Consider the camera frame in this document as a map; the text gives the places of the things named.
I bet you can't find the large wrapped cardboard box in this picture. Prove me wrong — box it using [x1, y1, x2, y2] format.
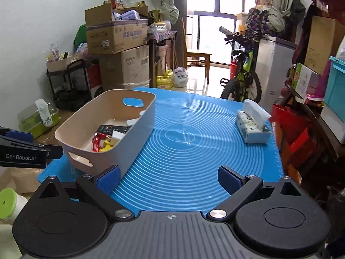
[102, 79, 150, 91]

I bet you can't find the red white appliance box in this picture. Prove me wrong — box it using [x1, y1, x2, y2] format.
[86, 64, 104, 99]

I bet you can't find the black metal shelf rack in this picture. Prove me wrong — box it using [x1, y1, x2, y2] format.
[46, 59, 92, 112]

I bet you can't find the beige plastic storage basket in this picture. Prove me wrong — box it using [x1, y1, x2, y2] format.
[55, 90, 156, 177]

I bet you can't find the green lid white jar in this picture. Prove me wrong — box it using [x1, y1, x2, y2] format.
[0, 188, 27, 225]

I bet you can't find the white square charger plug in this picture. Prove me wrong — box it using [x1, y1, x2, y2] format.
[110, 130, 125, 146]

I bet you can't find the white plastic bag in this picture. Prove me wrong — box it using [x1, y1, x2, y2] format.
[172, 67, 188, 88]

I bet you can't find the black tv remote control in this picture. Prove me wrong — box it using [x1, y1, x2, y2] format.
[97, 125, 131, 136]

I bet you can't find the yellow detergent jug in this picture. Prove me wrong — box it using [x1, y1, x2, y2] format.
[156, 69, 174, 90]

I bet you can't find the top open cardboard box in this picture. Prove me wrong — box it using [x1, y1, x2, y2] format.
[85, 3, 148, 55]

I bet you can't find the tissue box with pattern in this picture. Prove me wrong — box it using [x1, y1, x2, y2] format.
[236, 99, 271, 144]

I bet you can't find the bag of grain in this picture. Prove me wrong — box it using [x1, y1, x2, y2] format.
[0, 167, 43, 195]

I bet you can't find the open cardboard box on shelf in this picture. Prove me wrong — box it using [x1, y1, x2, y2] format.
[46, 53, 82, 73]

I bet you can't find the blue silicone table mat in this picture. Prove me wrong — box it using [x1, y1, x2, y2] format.
[39, 87, 283, 213]

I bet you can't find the green black bicycle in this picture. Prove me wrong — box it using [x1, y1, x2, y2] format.
[220, 30, 264, 103]

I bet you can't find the wooden chair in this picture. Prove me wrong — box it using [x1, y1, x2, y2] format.
[181, 18, 211, 84]

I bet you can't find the green plastic container clear lid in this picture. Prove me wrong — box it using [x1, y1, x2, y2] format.
[17, 102, 60, 139]

